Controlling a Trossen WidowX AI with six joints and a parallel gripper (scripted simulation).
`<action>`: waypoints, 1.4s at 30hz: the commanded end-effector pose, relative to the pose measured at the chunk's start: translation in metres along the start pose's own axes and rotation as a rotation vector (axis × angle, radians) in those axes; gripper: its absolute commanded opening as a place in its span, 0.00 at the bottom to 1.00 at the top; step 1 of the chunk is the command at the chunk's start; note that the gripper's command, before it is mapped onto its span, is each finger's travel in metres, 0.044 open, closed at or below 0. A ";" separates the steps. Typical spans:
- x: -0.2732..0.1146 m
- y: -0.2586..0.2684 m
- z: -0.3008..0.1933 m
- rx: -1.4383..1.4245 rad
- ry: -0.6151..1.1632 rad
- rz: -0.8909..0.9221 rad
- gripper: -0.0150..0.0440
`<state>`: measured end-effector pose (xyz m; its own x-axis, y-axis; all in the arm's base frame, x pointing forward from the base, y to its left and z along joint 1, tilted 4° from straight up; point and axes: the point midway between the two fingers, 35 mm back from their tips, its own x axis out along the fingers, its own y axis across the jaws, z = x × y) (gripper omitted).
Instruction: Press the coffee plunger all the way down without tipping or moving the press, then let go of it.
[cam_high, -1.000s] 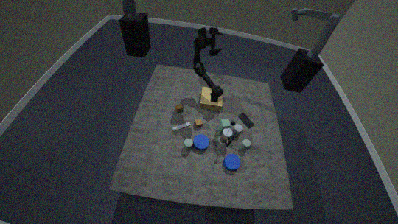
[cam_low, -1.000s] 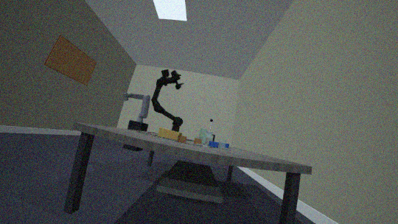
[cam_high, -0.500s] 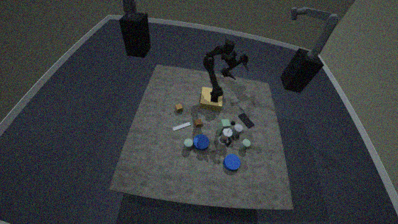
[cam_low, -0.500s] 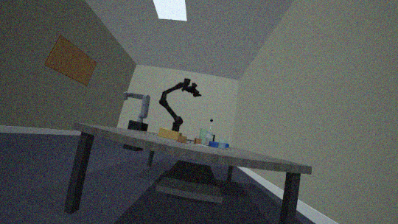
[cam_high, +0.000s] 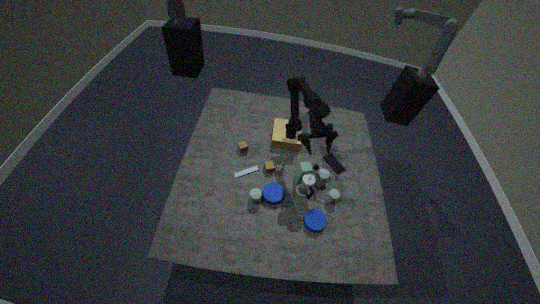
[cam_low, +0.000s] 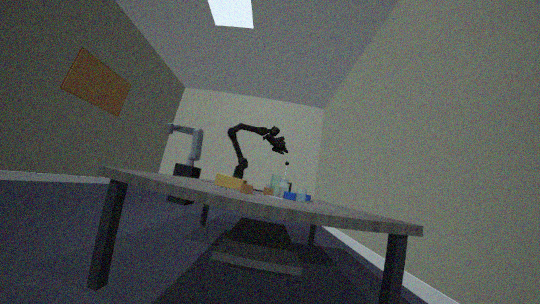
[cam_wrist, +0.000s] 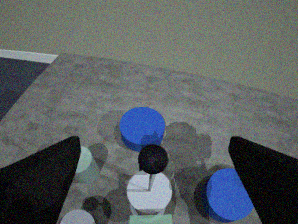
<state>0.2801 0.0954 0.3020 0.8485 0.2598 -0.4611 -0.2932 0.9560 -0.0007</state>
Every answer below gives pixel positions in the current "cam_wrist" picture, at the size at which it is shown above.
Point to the blue cylinder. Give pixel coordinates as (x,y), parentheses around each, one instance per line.
(225,198)
(140,127)

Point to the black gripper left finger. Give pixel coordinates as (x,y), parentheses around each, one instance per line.
(33,190)

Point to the pale green square block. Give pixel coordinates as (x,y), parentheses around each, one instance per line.
(154,219)

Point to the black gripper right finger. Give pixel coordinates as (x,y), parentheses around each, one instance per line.
(270,178)

